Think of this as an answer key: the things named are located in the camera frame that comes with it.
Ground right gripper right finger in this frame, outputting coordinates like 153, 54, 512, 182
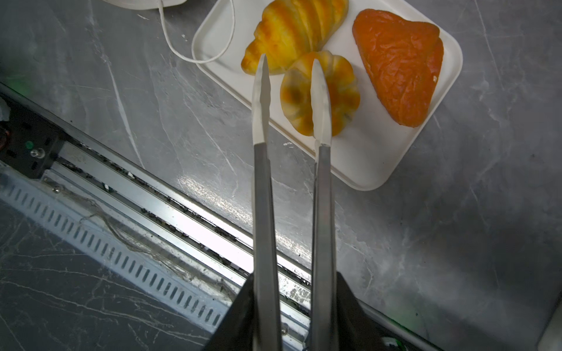
336, 272, 386, 351

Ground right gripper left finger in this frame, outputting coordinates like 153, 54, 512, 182
203, 274, 255, 351

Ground steel tongs white tips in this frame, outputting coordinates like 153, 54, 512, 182
252, 56, 339, 350

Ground round striped fake bun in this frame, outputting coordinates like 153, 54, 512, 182
280, 51, 361, 137

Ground orange triangular fake bread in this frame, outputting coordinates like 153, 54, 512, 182
352, 9, 444, 128

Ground yellow fake croissant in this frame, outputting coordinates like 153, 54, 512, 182
241, 0, 349, 75

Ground red white paper bag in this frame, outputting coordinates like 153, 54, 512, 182
108, 1, 237, 64

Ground white plastic tray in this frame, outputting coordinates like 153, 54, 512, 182
191, 0, 464, 192

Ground white slotted cable duct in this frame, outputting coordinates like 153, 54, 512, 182
1, 170, 228, 333

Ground aluminium front rail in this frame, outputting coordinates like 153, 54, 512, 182
0, 82, 444, 351

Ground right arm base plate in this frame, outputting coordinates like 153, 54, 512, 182
1, 94, 69, 179

